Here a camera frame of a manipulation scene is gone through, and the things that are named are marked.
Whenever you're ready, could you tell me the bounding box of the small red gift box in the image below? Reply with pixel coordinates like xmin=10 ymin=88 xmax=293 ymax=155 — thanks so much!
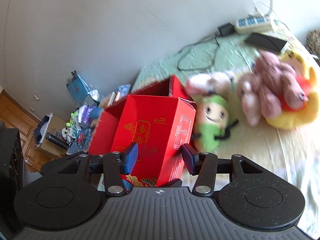
xmin=111 ymin=95 xmax=196 ymax=190

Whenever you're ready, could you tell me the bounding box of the large red cardboard box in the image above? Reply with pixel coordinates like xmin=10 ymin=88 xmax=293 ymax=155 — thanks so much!
xmin=88 ymin=75 xmax=195 ymax=155

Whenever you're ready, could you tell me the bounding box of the green plush doll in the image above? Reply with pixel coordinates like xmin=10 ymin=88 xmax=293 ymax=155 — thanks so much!
xmin=191 ymin=94 xmax=239 ymax=153

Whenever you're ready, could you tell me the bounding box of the blue oval soap case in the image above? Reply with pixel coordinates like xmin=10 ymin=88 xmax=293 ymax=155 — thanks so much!
xmin=89 ymin=106 xmax=103 ymax=119

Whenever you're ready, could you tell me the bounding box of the purple wrapped package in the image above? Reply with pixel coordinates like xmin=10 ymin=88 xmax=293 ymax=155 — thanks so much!
xmin=78 ymin=105 xmax=95 ymax=129

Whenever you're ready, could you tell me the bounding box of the pink white plush toy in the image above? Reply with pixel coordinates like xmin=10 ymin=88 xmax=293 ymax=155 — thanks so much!
xmin=185 ymin=71 xmax=235 ymax=100

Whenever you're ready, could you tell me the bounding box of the pink plush bunny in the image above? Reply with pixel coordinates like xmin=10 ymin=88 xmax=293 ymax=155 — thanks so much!
xmin=236 ymin=73 xmax=261 ymax=127

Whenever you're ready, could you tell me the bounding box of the blue plastic bag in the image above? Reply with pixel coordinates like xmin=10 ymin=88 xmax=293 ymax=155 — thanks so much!
xmin=66 ymin=70 xmax=90 ymax=103

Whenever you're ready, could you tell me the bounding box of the wooden door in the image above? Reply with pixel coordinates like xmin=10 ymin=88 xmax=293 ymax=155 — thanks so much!
xmin=1 ymin=90 xmax=52 ymax=172

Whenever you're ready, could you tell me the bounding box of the green cartoon bed sheet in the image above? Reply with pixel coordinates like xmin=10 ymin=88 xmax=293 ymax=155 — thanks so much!
xmin=132 ymin=34 xmax=319 ymax=238

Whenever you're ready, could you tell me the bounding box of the dark pink plush bear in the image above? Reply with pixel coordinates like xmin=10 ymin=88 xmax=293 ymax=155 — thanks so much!
xmin=252 ymin=51 xmax=309 ymax=119

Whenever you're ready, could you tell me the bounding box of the black power adapter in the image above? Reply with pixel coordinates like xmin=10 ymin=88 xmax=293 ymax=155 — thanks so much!
xmin=217 ymin=23 xmax=235 ymax=37

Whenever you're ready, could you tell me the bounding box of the black flat remote case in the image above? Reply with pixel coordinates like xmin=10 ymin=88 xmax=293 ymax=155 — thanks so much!
xmin=244 ymin=33 xmax=289 ymax=55

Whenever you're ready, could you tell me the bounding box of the yellow plush toy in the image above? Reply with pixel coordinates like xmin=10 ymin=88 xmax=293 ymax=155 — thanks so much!
xmin=266 ymin=51 xmax=319 ymax=130

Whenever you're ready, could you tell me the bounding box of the white power strip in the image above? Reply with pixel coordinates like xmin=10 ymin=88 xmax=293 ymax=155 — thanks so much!
xmin=235 ymin=16 xmax=274 ymax=34

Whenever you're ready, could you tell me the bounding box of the black adapter cable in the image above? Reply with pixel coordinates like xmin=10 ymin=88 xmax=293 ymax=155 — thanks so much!
xmin=177 ymin=29 xmax=221 ymax=72

